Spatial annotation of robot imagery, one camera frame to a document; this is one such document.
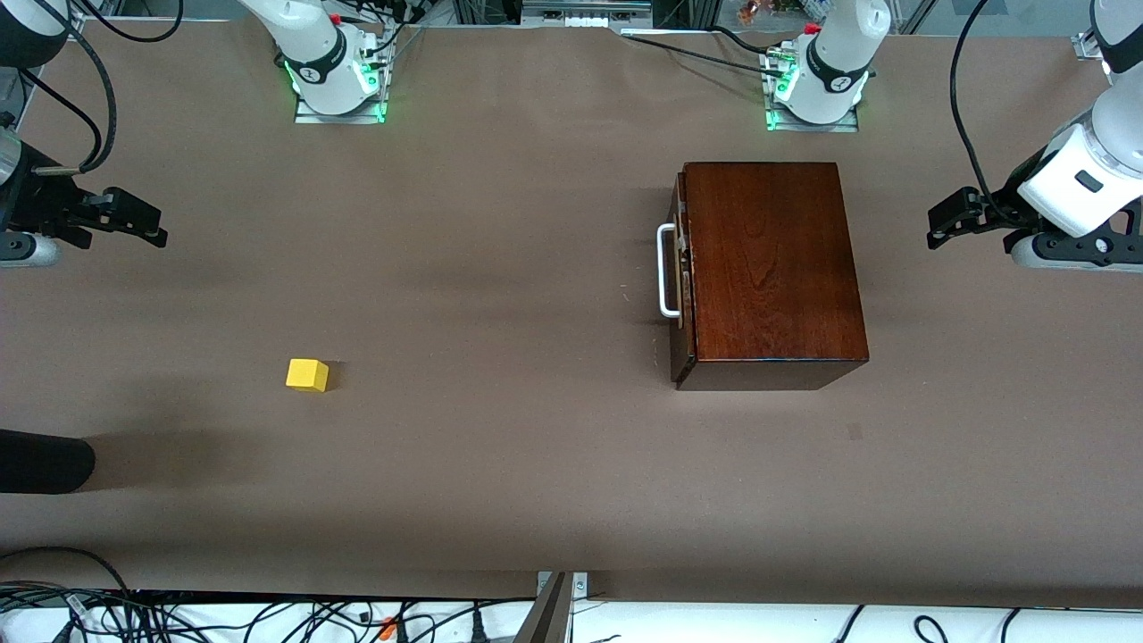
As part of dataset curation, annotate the yellow wooden block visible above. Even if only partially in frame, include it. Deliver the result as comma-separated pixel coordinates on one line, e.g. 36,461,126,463
286,359,330,394

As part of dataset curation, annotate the wooden drawer with white handle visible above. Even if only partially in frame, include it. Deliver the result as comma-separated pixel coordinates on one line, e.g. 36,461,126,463
657,174,694,331

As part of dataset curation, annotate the dark brown wooden cabinet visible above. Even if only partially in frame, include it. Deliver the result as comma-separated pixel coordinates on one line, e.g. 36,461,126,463
672,162,871,392

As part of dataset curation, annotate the black cylinder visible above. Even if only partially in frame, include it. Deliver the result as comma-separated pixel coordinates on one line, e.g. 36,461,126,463
0,429,96,495

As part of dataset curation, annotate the grey diagonal strut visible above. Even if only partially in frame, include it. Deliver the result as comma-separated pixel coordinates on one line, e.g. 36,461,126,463
513,572,573,643

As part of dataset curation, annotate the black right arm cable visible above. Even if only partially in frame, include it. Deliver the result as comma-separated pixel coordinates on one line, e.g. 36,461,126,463
27,0,118,173

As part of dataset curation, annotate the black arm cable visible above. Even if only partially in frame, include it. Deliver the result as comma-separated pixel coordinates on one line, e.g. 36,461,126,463
950,0,1012,215
27,0,118,173

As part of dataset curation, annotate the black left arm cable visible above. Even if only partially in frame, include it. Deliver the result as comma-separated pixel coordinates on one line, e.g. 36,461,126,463
950,0,1012,215

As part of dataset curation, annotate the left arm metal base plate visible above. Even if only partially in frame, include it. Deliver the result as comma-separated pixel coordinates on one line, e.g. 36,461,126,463
765,49,860,133

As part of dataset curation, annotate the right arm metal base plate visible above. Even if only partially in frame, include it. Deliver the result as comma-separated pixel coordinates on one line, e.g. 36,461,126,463
295,45,388,124

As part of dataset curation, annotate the short curved black cable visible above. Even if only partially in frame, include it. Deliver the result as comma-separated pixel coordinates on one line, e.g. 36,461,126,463
710,25,796,56

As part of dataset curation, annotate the long black table cable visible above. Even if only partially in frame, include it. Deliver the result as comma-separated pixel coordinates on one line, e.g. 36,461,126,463
622,32,787,79

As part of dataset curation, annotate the black cable loop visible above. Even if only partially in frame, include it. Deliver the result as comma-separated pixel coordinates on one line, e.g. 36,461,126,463
0,547,135,597

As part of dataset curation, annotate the black cable tangle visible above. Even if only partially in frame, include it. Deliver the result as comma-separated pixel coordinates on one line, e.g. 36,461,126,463
0,580,537,643

